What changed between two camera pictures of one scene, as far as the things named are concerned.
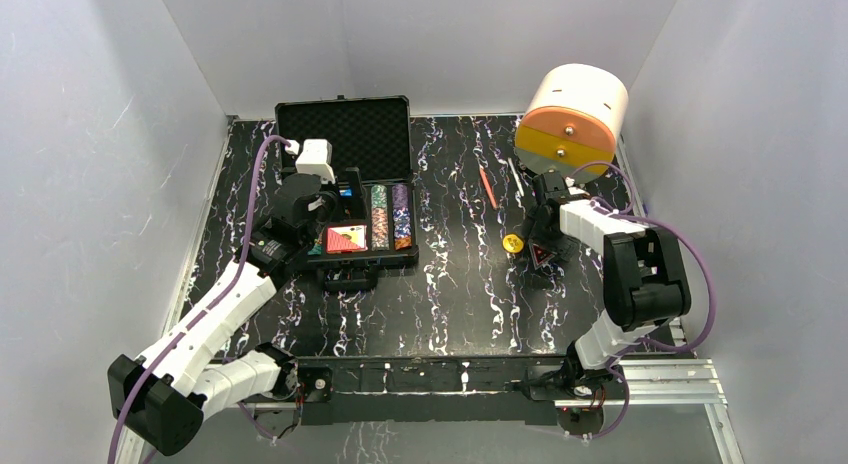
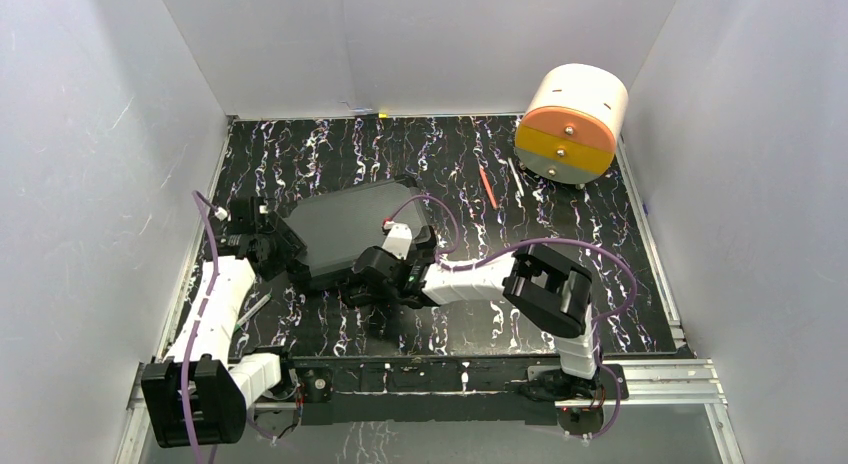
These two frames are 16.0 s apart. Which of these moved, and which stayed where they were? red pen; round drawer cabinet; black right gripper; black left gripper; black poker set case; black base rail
Moved: black left gripper; black right gripper; black poker set case
Stayed: black base rail; round drawer cabinet; red pen
